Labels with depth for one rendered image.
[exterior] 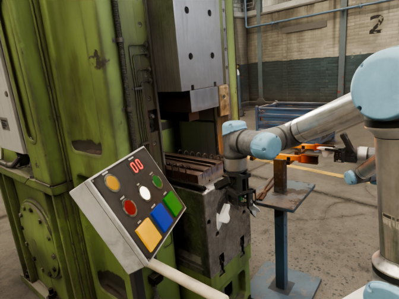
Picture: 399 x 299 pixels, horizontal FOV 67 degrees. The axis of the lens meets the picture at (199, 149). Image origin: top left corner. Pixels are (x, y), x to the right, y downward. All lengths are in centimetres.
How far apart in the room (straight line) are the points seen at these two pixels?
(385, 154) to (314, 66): 913
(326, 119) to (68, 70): 115
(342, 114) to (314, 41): 896
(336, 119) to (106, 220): 64
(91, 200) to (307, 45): 928
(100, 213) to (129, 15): 79
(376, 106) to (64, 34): 131
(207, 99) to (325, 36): 831
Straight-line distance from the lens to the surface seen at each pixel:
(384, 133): 61
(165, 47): 132
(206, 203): 139
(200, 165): 149
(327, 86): 956
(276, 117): 541
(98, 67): 125
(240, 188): 94
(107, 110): 124
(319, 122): 85
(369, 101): 59
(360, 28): 922
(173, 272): 137
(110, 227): 86
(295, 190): 192
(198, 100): 135
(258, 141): 83
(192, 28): 136
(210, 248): 150
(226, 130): 91
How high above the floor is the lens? 145
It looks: 15 degrees down
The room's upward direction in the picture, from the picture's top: 5 degrees counter-clockwise
